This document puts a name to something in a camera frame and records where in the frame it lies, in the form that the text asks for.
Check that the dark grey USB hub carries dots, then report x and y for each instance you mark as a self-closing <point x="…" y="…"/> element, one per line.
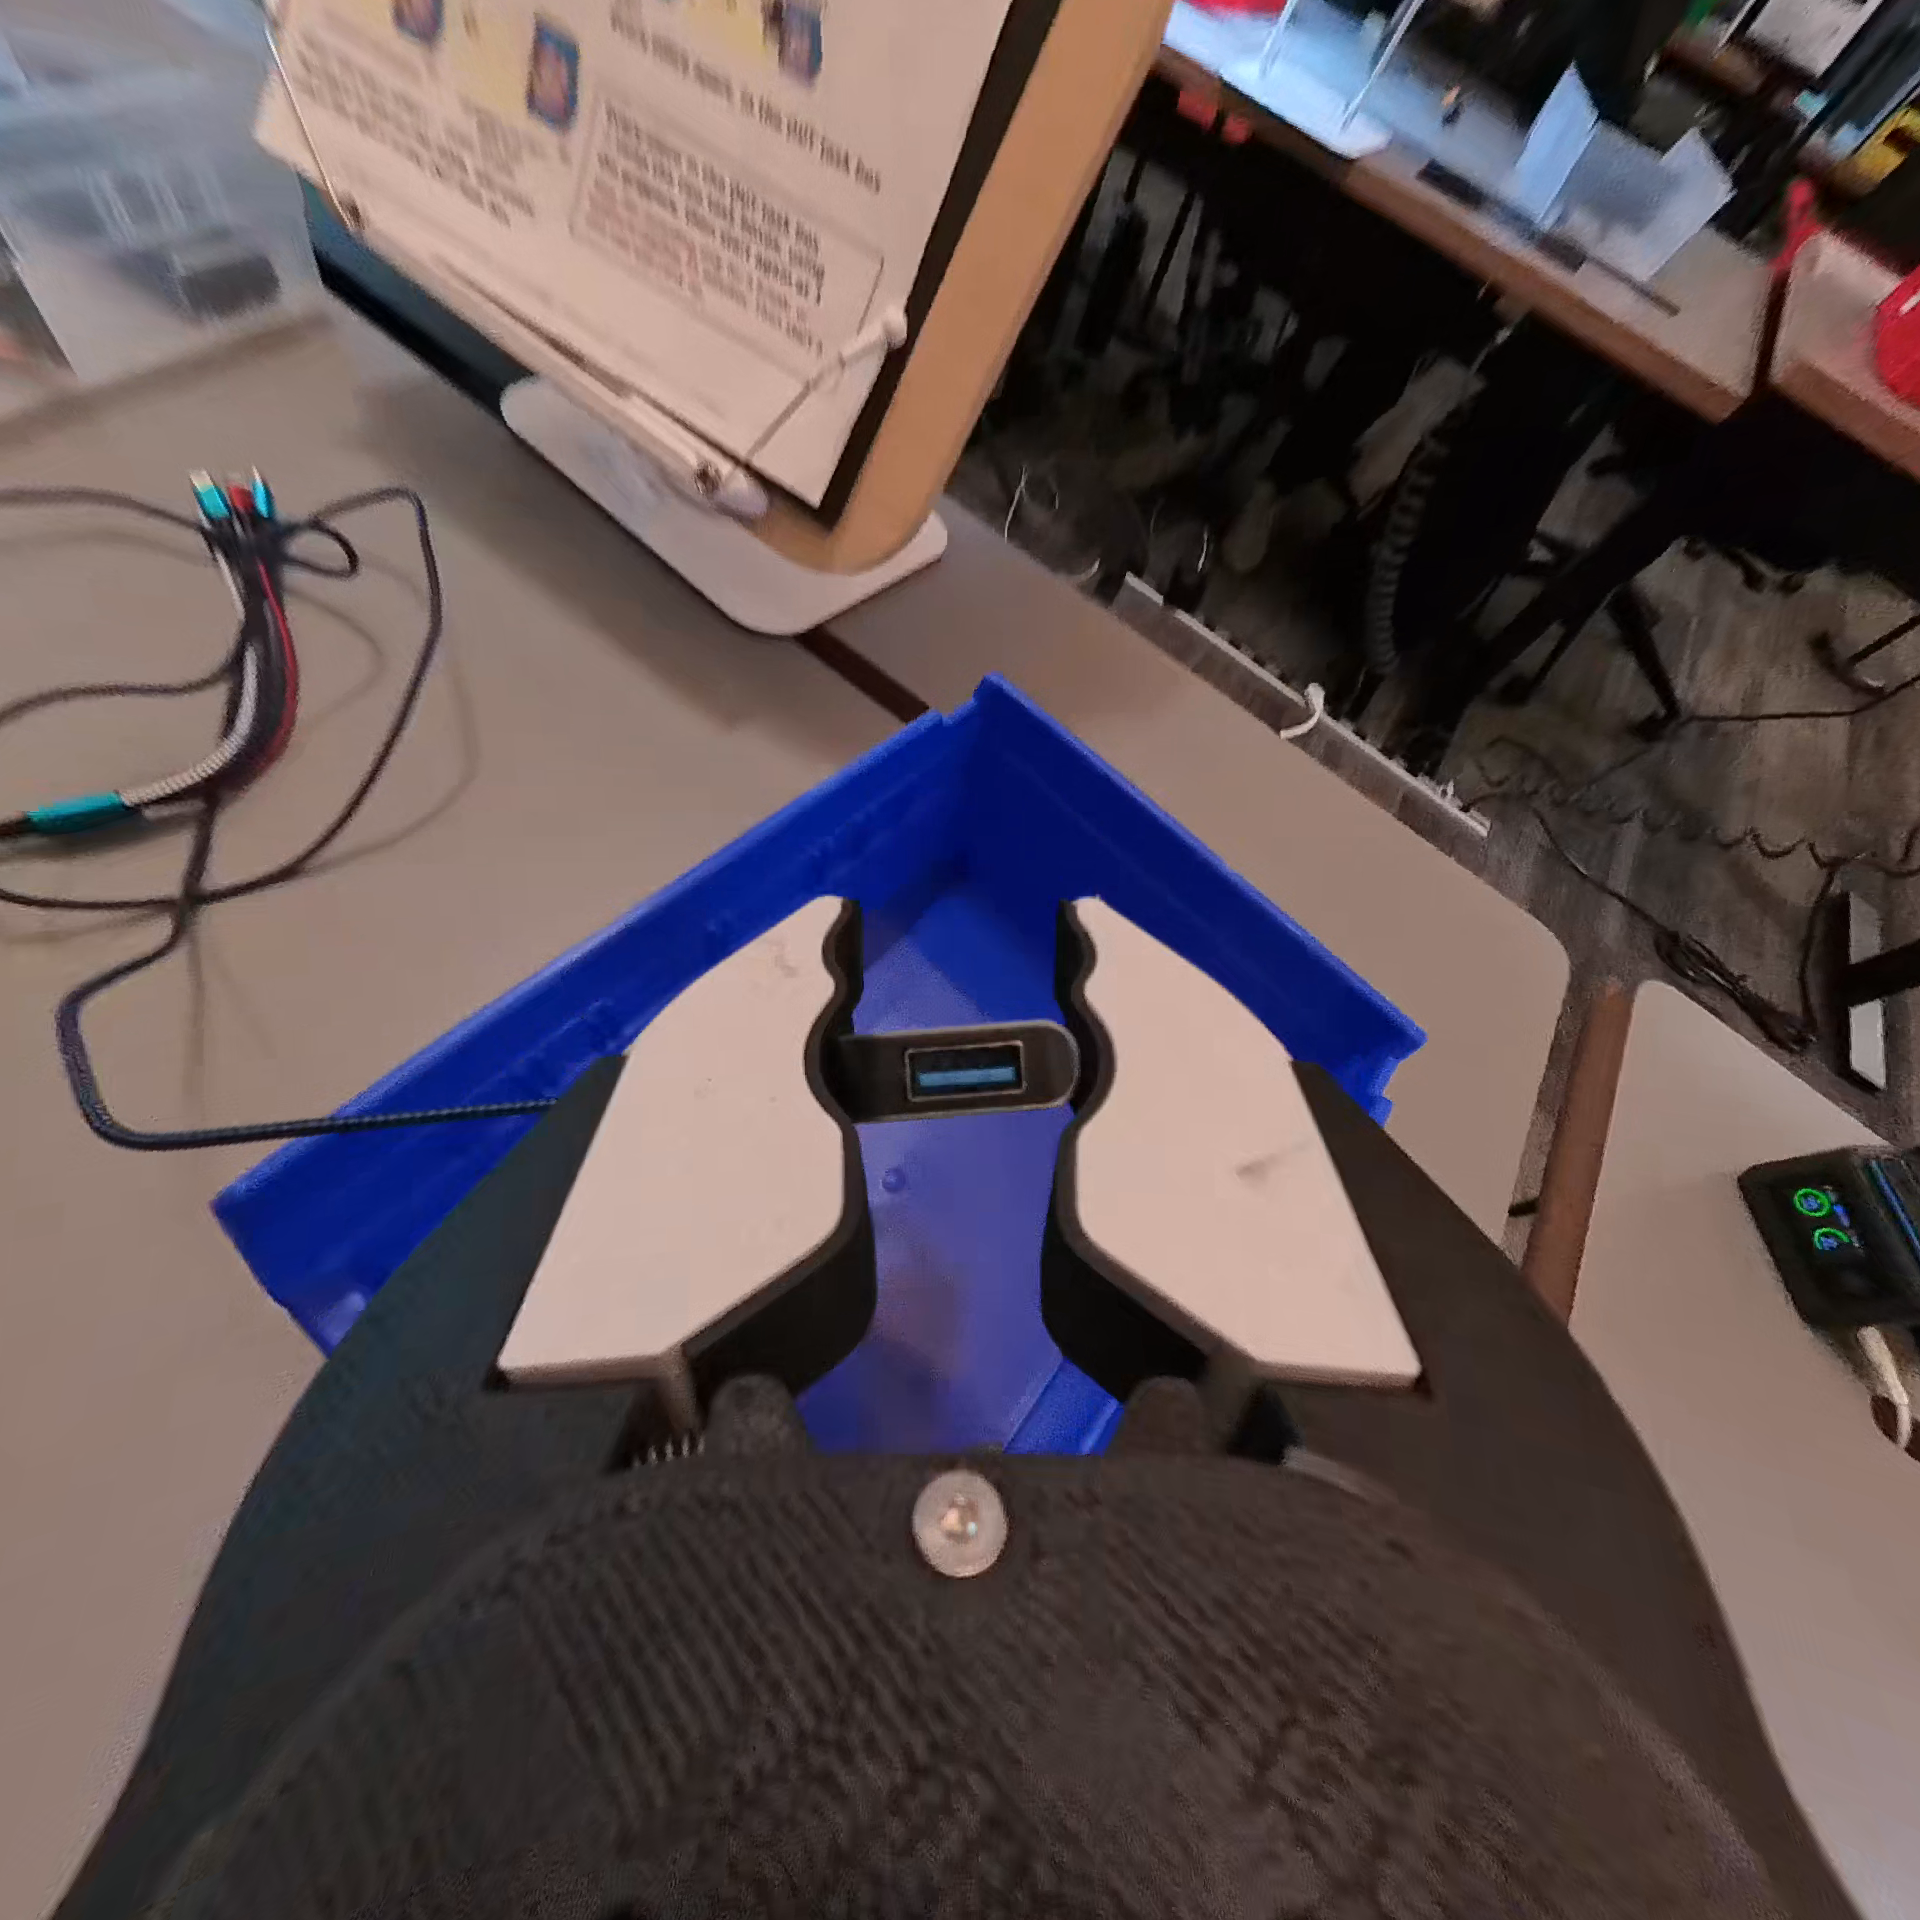
<point x="961" y="1076"/>

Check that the black power station with display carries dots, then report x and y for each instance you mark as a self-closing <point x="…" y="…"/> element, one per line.
<point x="1839" y="1231"/>

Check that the clear plastic box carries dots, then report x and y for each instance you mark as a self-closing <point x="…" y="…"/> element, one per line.
<point x="135" y="211"/>

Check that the grey desk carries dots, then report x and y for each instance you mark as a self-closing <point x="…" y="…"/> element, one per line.
<point x="1756" y="1531"/>
<point x="600" y="780"/>

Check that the instruction sheet on stand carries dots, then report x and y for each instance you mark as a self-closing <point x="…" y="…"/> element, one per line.
<point x="1020" y="270"/>

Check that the wooden workbench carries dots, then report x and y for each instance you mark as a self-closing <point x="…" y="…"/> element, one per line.
<point x="1622" y="323"/>

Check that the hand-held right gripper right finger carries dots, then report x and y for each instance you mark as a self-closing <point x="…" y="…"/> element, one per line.
<point x="1214" y="1186"/>

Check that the blue plastic bin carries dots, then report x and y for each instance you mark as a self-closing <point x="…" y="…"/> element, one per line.
<point x="961" y="834"/>

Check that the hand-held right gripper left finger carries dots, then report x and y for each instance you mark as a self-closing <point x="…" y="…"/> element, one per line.
<point x="704" y="1186"/>

